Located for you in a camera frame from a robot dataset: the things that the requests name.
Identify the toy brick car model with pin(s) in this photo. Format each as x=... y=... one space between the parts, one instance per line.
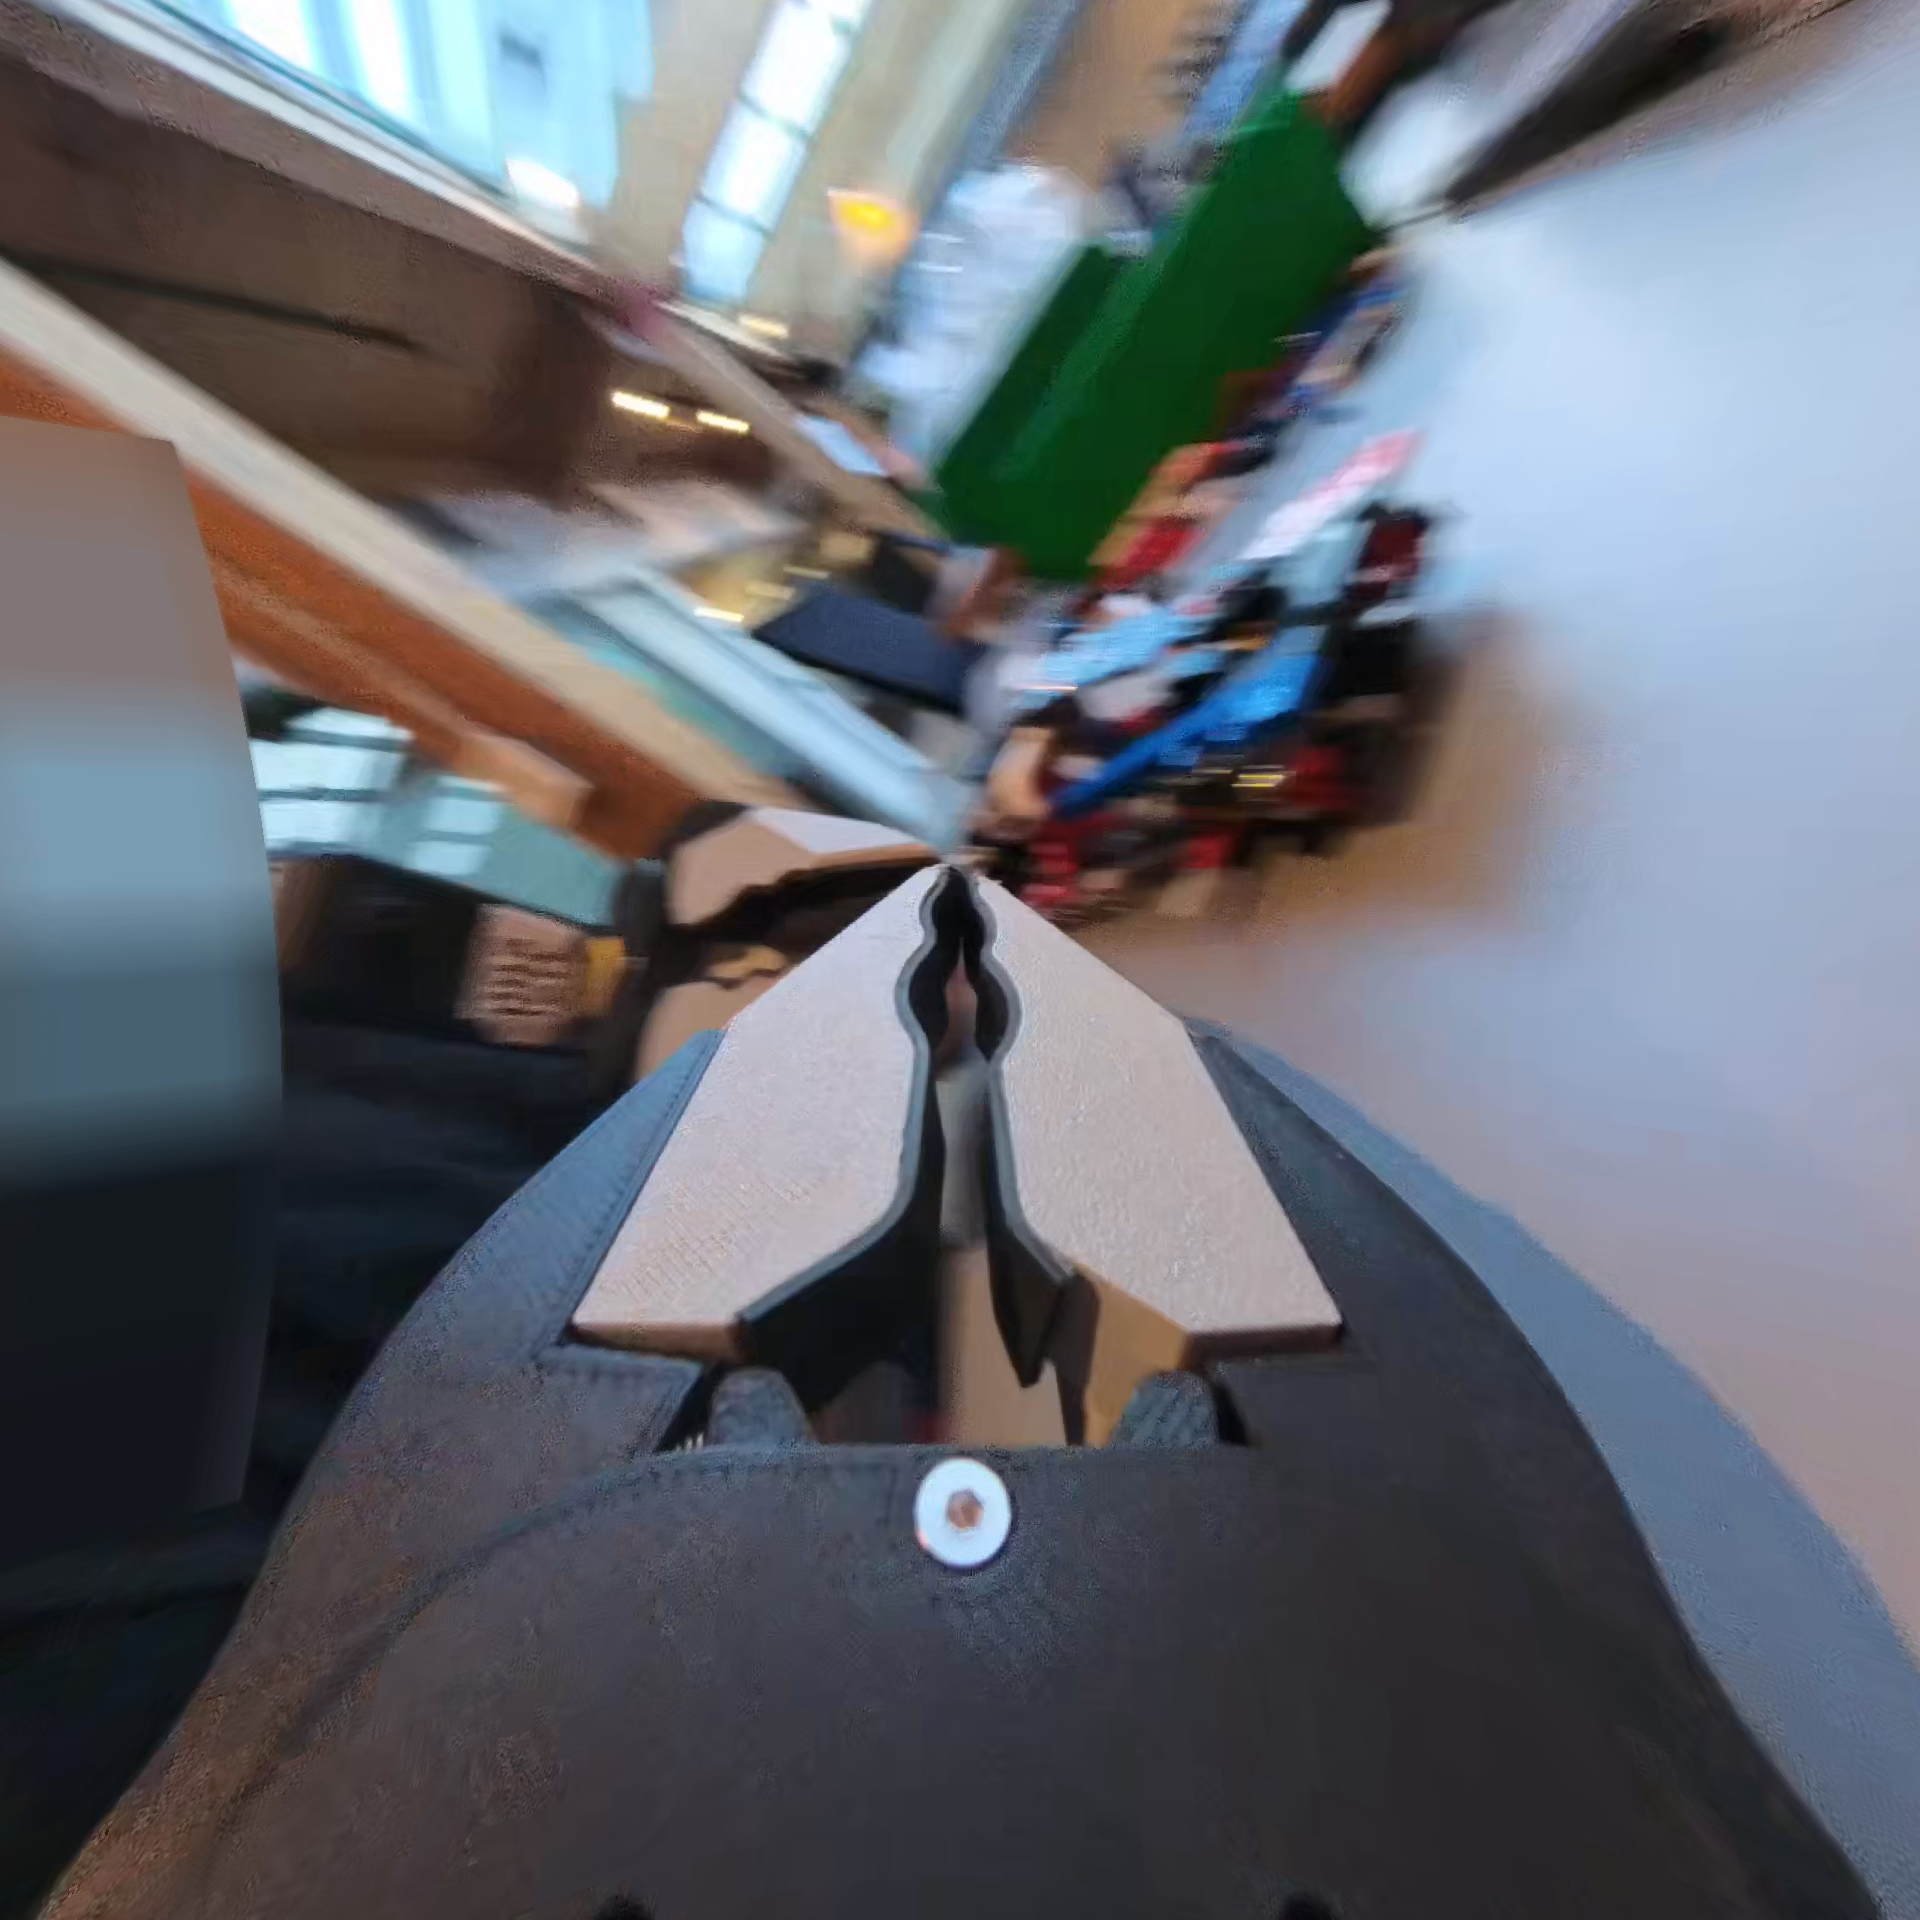
x=1200 y=721

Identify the pile of loose toy bricks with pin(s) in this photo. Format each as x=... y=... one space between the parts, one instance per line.
x=1351 y=345

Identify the glowing wall lamp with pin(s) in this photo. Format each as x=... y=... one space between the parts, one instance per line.
x=870 y=219

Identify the wooden side table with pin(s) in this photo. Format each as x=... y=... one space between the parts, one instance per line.
x=450 y=630

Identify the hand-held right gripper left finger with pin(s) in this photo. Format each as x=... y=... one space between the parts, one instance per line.
x=795 y=1140

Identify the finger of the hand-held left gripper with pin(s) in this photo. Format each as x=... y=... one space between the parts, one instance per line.
x=781 y=848
x=690 y=1021

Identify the tall window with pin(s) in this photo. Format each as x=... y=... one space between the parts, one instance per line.
x=764 y=120
x=375 y=60

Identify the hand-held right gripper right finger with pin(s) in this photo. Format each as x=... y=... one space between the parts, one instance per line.
x=1155 y=1170

